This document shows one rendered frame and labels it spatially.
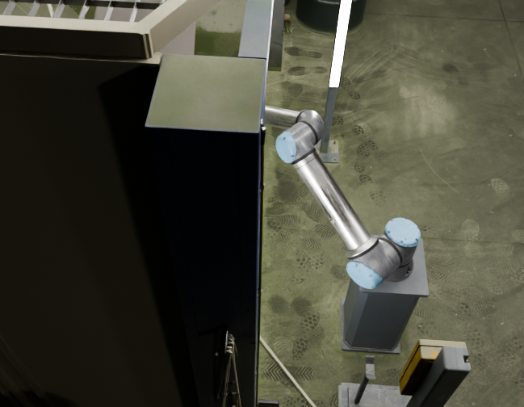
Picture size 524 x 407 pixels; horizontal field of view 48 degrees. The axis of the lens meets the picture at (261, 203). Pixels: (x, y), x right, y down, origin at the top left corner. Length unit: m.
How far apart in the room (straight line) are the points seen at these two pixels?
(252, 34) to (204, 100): 0.19
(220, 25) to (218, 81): 3.38
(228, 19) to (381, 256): 2.39
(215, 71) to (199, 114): 0.10
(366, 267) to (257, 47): 1.52
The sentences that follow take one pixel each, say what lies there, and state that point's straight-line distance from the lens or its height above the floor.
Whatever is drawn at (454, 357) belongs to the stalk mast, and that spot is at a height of 1.64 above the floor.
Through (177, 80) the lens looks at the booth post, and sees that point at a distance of 1.01.
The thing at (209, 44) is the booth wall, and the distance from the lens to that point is 4.49.
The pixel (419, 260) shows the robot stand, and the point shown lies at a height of 0.64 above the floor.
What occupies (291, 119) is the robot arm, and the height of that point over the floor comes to 1.15.
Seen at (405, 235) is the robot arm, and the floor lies 0.91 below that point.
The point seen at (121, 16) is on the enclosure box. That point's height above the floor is 1.69.
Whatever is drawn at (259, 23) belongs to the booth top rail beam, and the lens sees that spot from 1.13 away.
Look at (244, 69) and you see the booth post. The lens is 1.02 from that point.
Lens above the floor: 2.94
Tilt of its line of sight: 52 degrees down
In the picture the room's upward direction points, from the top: 2 degrees clockwise
